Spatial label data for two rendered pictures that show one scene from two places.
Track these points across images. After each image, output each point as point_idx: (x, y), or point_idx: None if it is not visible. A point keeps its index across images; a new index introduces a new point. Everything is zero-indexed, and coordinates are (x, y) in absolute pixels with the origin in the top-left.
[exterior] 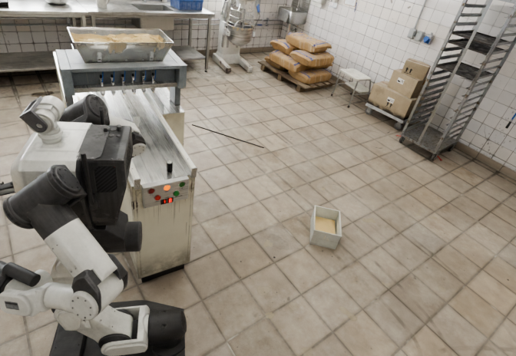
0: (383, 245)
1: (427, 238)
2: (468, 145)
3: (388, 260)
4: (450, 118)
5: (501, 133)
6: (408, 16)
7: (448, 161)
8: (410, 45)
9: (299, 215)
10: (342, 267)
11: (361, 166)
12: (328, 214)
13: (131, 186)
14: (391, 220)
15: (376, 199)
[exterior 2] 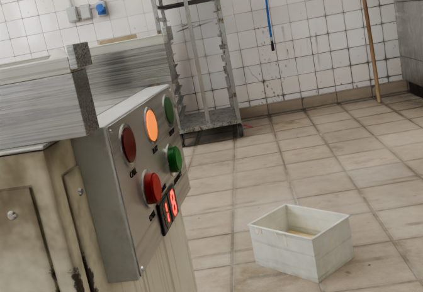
0: (375, 208)
1: (383, 172)
2: (248, 105)
3: (410, 211)
4: (224, 61)
5: (271, 63)
6: None
7: (255, 128)
8: (81, 32)
9: (235, 275)
10: (403, 260)
11: (191, 184)
12: (274, 226)
13: (45, 147)
14: (327, 188)
15: (272, 189)
